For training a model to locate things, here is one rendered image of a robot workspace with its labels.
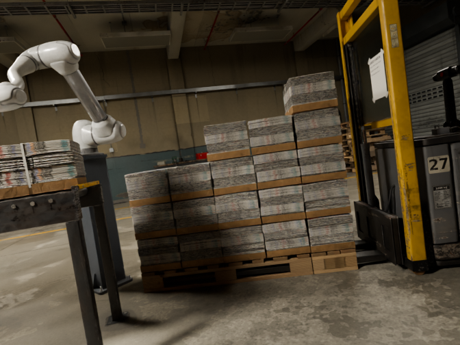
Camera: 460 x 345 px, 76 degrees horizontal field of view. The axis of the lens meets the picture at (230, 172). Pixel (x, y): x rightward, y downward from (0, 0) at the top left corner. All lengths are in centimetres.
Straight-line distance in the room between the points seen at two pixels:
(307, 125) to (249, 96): 740
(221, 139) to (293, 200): 62
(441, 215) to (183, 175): 158
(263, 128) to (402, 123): 79
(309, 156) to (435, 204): 76
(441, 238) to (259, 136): 123
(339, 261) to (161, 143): 716
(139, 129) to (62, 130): 198
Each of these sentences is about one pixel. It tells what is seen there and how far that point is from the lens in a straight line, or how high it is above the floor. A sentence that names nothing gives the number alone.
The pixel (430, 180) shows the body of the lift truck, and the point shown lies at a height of 54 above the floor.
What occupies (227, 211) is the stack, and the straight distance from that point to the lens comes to 196.
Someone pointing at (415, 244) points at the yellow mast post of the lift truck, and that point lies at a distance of 204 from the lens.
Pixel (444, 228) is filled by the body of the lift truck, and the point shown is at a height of 25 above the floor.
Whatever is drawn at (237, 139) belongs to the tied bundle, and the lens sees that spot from 192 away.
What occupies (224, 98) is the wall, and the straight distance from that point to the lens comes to 908.
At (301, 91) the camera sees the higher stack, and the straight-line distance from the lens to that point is 199.
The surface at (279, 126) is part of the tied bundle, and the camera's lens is 194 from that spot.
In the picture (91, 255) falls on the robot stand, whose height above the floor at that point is 26.
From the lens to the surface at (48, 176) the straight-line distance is 153.
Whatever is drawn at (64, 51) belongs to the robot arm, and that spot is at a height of 158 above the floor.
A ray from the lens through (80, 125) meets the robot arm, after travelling 242.
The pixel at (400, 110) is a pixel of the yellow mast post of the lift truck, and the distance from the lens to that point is 194.
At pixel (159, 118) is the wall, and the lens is 875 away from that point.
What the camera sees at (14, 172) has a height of 91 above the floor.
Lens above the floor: 84
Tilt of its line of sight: 3 degrees down
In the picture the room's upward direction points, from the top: 8 degrees counter-clockwise
